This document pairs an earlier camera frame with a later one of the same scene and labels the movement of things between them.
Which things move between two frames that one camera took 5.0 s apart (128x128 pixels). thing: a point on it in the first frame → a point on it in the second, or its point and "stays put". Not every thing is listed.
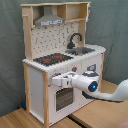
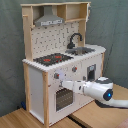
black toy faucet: x=70 y=45 stays put
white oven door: x=63 y=101 stays put
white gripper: x=64 y=80 → x=77 y=86
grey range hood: x=48 y=17 stays put
